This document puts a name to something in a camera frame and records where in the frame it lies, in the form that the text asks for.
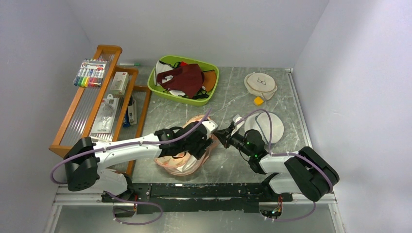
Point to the wooden tiered rack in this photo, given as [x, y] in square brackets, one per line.
[83, 110]

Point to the pink floral laundry bag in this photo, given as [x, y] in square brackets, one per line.
[186, 164]

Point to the white small carton box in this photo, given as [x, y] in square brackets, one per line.
[119, 83]

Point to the clear packet on rack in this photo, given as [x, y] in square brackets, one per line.
[105, 117]

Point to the white black-trimmed garment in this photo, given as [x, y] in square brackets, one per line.
[160, 68]

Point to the beige round laundry bag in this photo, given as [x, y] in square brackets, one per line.
[260, 85]

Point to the green plastic basin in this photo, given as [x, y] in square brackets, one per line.
[173, 61]

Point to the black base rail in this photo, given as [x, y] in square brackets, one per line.
[193, 197]

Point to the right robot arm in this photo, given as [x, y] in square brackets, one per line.
[304, 171]

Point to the blue white item on rack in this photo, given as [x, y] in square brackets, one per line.
[130, 117]

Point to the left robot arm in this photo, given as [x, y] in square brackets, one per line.
[87, 163]

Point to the green capped marker pen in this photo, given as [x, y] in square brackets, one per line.
[129, 64]

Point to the maroon cloth garment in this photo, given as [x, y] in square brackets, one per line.
[187, 79]

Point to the orange cloth in basin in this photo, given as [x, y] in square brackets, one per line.
[210, 78]

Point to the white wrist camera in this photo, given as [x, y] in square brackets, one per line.
[210, 125]
[238, 120]

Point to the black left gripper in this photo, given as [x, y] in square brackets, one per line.
[197, 152]

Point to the colour marker pen pack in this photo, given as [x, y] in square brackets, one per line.
[91, 73]

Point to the white mesh round laundry bag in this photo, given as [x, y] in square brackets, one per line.
[269, 126]

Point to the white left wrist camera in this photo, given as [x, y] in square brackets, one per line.
[210, 125]

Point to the white pipe along wall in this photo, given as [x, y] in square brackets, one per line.
[298, 107]

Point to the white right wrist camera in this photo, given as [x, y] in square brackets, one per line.
[238, 120]

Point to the yellow small block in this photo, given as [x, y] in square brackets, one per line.
[258, 101]

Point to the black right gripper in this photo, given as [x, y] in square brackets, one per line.
[225, 136]

